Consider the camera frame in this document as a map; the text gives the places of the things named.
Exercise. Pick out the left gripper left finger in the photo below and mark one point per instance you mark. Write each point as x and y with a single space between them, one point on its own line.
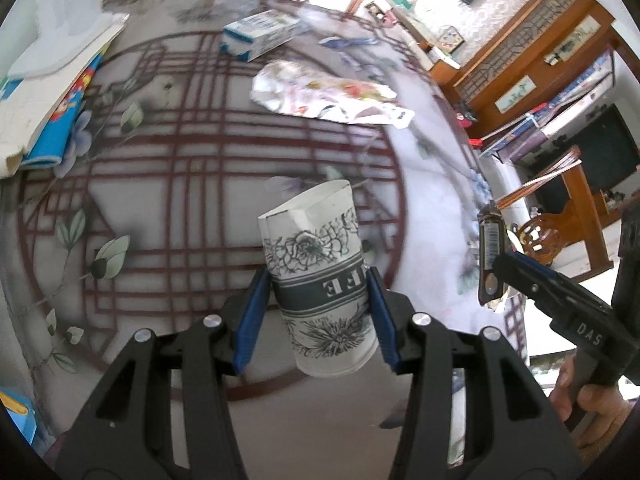
124 429

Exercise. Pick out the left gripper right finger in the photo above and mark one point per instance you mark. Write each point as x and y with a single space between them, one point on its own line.
511 429

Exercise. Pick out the dark brown snack packet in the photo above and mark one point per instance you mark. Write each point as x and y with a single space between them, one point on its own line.
493 240

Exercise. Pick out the floral paper cup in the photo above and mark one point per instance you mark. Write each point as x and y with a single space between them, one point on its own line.
314 256

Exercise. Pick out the white blue milk carton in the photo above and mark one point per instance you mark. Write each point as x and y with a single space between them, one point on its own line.
258 34

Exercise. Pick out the person right hand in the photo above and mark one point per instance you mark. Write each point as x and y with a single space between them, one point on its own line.
607 406

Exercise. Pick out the wooden chair near bin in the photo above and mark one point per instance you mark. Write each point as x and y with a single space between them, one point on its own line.
582 219

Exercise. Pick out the red dustpan with broom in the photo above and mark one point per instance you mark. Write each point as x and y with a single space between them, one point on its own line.
524 121

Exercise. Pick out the blue cartoon book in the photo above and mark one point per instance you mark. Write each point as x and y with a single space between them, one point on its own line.
50 147

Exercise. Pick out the wooden tv cabinet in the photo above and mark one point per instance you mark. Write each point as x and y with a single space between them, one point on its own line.
418 39

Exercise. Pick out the colourful framed picture on cabinet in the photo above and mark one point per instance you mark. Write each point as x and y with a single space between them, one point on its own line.
450 40

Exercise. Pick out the floral printed tablecloth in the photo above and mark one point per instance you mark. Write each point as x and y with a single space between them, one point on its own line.
155 225

